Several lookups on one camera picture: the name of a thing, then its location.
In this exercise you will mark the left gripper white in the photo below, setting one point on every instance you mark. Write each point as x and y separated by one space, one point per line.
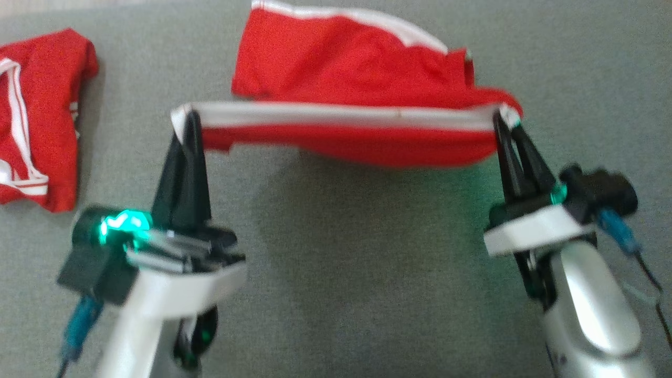
184 286

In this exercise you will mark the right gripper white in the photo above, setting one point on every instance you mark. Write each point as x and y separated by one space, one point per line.
535 228

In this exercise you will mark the red number 23 jersey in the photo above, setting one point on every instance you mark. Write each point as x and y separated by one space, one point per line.
47 105

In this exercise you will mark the red shorts with white stripe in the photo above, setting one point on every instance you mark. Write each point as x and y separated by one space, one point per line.
341 58

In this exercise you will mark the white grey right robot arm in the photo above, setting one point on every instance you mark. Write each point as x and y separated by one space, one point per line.
593 315

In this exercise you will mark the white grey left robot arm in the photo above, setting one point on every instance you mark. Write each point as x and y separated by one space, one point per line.
136 346

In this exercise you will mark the large grey sofa seat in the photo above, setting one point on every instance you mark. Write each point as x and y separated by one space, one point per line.
367 262

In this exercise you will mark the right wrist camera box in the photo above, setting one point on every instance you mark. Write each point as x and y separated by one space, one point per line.
598 191

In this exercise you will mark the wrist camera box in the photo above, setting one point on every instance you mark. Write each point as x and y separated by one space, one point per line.
598 191
89 273

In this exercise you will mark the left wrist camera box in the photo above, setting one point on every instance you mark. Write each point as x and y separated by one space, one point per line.
89 273

